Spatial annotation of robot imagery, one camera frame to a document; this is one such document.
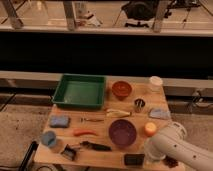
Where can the black eraser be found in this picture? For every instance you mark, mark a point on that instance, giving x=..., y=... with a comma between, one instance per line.
x=133, y=159

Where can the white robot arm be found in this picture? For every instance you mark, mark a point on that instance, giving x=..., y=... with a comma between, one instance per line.
x=170, y=141

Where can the small metal cup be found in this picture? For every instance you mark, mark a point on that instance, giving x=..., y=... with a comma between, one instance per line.
x=139, y=103

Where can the orange clay bowl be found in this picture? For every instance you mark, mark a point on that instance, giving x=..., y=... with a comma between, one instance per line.
x=121, y=89

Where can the green plastic tray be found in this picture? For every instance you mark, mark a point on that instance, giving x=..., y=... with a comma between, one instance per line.
x=80, y=91

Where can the wooden board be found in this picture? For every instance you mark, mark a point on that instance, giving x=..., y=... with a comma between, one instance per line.
x=113, y=159

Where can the light blue cloth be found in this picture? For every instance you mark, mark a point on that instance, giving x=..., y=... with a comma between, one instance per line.
x=159, y=113

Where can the blue sponge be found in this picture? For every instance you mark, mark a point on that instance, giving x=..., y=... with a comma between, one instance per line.
x=59, y=121

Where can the orange candle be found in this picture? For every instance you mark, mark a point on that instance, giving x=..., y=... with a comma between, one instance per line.
x=150, y=129

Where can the black binder clip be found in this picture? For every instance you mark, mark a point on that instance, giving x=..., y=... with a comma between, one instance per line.
x=70, y=152

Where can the black office chair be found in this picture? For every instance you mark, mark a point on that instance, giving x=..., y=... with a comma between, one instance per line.
x=142, y=11

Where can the brown grape bunch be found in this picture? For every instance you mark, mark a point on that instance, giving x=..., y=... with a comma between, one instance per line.
x=170, y=162

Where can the black handled tool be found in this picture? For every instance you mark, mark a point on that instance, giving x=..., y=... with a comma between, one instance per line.
x=95, y=146

